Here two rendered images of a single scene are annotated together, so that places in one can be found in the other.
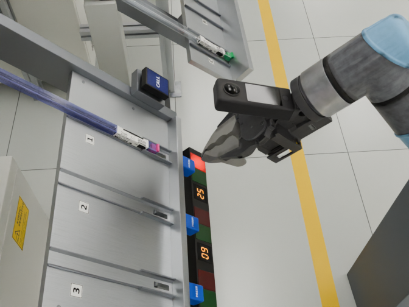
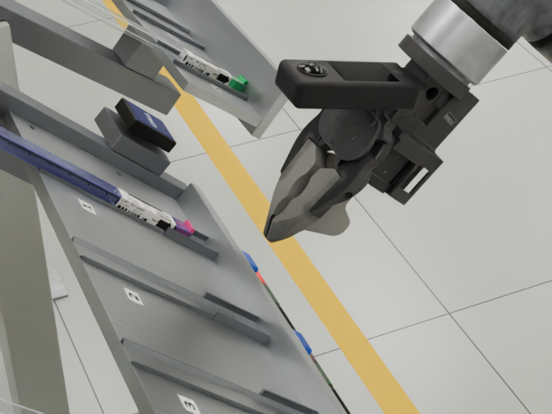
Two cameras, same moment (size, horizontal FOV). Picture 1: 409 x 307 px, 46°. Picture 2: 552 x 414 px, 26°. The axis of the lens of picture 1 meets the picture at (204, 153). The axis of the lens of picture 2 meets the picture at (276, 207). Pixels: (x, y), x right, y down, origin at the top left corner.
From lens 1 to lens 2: 0.41 m
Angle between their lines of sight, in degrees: 21
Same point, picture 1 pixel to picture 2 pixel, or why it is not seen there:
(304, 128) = (437, 123)
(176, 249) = (295, 370)
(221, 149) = (305, 199)
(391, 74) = not seen: outside the picture
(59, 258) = (142, 359)
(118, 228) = (196, 333)
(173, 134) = (199, 212)
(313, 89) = (445, 36)
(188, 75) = not seen: hidden behind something
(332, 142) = (411, 303)
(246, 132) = (347, 149)
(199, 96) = not seen: hidden behind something
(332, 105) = (480, 56)
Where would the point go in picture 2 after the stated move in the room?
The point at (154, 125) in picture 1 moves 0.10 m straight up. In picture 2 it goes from (161, 201) to (154, 105)
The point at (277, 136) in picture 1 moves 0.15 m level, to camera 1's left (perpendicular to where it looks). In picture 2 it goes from (402, 139) to (231, 176)
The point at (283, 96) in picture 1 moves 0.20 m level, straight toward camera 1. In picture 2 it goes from (394, 71) to (446, 218)
